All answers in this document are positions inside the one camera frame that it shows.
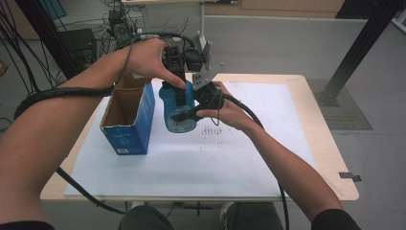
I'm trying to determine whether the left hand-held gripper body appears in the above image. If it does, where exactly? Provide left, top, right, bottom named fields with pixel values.
left=161, top=40, right=214, bottom=83

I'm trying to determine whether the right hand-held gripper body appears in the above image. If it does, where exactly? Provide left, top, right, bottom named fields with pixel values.
left=192, top=61, right=225, bottom=110

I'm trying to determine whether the blue plastic bottle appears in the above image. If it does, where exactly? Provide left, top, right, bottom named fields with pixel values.
left=158, top=80, right=198, bottom=134

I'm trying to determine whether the blue cardboard box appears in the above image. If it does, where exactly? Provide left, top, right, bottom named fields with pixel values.
left=100, top=71, right=156, bottom=156

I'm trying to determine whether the person's left hand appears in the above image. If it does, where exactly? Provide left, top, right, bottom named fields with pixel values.
left=125, top=37, right=188, bottom=90

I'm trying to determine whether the person's right hand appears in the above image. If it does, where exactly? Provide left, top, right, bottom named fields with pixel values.
left=196, top=80, right=257, bottom=132

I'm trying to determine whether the white desk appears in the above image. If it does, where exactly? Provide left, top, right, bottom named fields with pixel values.
left=121, top=0, right=238, bottom=52

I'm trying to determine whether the white paper sheet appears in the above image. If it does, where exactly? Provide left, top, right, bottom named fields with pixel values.
left=63, top=80, right=317, bottom=198

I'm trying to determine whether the black cabinet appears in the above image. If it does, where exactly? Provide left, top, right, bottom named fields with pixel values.
left=58, top=28, right=99, bottom=65

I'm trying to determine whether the person's left leg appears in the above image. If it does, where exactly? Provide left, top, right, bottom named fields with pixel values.
left=118, top=204, right=175, bottom=230

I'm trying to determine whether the person's leg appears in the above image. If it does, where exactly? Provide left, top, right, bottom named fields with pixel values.
left=221, top=201, right=285, bottom=230
left=118, top=204, right=175, bottom=230

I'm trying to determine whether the person's right leg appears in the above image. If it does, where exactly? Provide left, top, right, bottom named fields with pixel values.
left=221, top=201, right=285, bottom=230

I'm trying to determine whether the black metal stand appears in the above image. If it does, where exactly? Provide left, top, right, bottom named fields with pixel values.
left=314, top=0, right=406, bottom=108
left=13, top=0, right=92, bottom=89

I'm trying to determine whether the teal board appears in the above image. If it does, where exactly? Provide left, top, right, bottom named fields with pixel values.
left=37, top=0, right=68, bottom=21

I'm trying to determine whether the grey metal table clip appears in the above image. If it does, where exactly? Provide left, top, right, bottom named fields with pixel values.
left=338, top=172, right=363, bottom=183

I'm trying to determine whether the right gripper black corrugated cable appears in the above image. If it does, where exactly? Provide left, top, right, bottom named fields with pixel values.
left=222, top=93, right=290, bottom=230

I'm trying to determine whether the tangle of black floor cables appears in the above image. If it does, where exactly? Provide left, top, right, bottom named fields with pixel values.
left=0, top=3, right=109, bottom=132

